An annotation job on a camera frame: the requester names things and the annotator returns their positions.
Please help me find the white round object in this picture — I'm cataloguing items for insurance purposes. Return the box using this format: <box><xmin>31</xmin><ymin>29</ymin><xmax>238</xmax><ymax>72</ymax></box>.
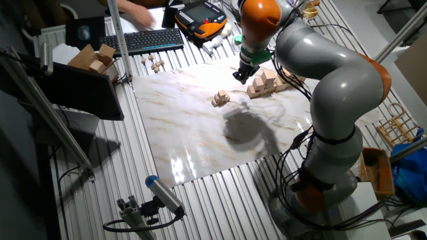
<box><xmin>220</xmin><ymin>22</ymin><xmax>233</xmax><ymax>38</ymax></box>

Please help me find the person's bare hand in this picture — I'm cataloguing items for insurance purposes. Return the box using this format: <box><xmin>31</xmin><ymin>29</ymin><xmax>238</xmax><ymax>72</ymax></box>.
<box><xmin>128</xmin><ymin>5</ymin><xmax>156</xmax><ymax>29</ymax></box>

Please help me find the black camera cable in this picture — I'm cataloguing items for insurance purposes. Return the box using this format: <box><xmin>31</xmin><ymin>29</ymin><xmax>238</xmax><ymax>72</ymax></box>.
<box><xmin>102</xmin><ymin>213</ymin><xmax>184</xmax><ymax>233</ymax></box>

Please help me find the black monitor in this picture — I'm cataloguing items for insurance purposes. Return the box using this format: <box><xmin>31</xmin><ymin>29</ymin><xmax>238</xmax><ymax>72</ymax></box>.
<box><xmin>33</xmin><ymin>61</ymin><xmax>125</xmax><ymax>121</ymax></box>

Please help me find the gold coloured object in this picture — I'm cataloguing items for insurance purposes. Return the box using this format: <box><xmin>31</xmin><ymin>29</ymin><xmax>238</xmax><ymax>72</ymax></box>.
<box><xmin>302</xmin><ymin>1</ymin><xmax>320</xmax><ymax>20</ymax></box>

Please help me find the wooden rack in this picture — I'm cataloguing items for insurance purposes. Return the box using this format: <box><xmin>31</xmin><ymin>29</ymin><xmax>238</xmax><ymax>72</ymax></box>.
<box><xmin>376</xmin><ymin>102</ymin><xmax>424</xmax><ymax>149</ymax></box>

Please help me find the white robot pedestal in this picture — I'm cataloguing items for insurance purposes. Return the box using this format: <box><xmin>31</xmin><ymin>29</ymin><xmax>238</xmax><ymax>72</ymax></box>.
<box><xmin>320</xmin><ymin>181</ymin><xmax>393</xmax><ymax>240</ymax></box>

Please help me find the blue bag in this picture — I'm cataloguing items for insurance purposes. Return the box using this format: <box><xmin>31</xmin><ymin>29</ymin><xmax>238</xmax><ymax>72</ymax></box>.
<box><xmin>390</xmin><ymin>128</ymin><xmax>427</xmax><ymax>206</ymax></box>

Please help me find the short aluminium profile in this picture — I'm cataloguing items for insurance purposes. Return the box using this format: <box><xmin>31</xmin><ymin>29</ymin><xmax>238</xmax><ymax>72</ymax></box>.
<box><xmin>116</xmin><ymin>195</ymin><xmax>157</xmax><ymax>240</ymax></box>

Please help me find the black camera clamp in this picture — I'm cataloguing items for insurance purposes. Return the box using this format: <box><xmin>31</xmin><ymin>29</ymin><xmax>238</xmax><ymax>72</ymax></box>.
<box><xmin>139</xmin><ymin>196</ymin><xmax>164</xmax><ymax>226</ymax></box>

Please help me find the silver camera blue cap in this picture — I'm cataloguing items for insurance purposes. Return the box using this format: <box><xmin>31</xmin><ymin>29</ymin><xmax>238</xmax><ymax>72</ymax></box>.
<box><xmin>145</xmin><ymin>175</ymin><xmax>186</xmax><ymax>216</ymax></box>

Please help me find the grey computer mouse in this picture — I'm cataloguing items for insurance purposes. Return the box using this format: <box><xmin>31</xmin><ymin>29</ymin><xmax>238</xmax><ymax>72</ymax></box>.
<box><xmin>77</xmin><ymin>25</ymin><xmax>91</xmax><ymax>41</ymax></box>

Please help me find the black computer keyboard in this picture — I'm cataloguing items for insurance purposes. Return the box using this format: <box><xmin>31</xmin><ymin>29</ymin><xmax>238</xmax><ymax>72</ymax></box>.
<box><xmin>99</xmin><ymin>27</ymin><xmax>185</xmax><ymax>58</ymax></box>

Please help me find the aluminium frame beam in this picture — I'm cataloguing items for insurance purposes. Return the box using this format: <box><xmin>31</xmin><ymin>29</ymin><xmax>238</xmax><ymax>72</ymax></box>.
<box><xmin>0</xmin><ymin>46</ymin><xmax>97</xmax><ymax>183</ymax></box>

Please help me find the orange cardboard box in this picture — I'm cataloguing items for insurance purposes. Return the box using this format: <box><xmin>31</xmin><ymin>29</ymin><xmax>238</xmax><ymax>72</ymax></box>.
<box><xmin>358</xmin><ymin>147</ymin><xmax>396</xmax><ymax>200</ymax></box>

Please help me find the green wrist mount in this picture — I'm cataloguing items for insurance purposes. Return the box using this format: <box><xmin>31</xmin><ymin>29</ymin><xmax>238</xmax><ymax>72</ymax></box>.
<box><xmin>233</xmin><ymin>34</ymin><xmax>273</xmax><ymax>66</ymax></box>

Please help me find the person's bare forearm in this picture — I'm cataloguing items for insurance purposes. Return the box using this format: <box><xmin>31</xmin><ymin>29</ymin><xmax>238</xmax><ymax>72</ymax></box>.
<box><xmin>97</xmin><ymin>0</ymin><xmax>134</xmax><ymax>15</ymax></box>

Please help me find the marble pattern sheet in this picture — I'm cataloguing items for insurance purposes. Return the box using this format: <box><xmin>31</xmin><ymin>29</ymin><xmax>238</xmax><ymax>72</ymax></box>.
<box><xmin>132</xmin><ymin>49</ymin><xmax>382</xmax><ymax>188</ymax></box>

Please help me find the black mouse pad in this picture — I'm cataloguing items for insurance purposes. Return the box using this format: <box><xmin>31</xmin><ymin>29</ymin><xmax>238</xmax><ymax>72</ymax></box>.
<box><xmin>65</xmin><ymin>16</ymin><xmax>107</xmax><ymax>51</ymax></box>

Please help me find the aluminium frame post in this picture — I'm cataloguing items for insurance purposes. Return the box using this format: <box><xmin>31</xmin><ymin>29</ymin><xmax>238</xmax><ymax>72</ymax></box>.
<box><xmin>106</xmin><ymin>0</ymin><xmax>133</xmax><ymax>86</ymax></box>
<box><xmin>373</xmin><ymin>1</ymin><xmax>427</xmax><ymax>64</ymax></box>
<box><xmin>388</xmin><ymin>136</ymin><xmax>427</xmax><ymax>165</ymax></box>

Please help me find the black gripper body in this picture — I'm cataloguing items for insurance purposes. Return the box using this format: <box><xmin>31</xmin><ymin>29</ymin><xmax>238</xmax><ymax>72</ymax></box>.
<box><xmin>237</xmin><ymin>61</ymin><xmax>260</xmax><ymax>80</ymax></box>

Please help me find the brown cardboard sheet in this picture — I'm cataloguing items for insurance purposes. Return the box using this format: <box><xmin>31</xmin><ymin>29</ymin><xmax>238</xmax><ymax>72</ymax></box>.
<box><xmin>394</xmin><ymin>33</ymin><xmax>427</xmax><ymax>107</ymax></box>

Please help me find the open cardboard box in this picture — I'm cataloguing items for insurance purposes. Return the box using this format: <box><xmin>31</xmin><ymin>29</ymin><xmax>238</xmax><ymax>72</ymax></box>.
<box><xmin>67</xmin><ymin>43</ymin><xmax>120</xmax><ymax>83</ymax></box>

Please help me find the black phone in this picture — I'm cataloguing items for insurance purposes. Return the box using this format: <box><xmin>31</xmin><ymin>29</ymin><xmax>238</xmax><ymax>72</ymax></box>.
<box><xmin>161</xmin><ymin>6</ymin><xmax>178</xmax><ymax>29</ymax></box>

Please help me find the orange black teach pendant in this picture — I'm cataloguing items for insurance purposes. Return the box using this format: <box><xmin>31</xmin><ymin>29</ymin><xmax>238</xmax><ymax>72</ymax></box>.
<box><xmin>173</xmin><ymin>1</ymin><xmax>229</xmax><ymax>41</ymax></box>

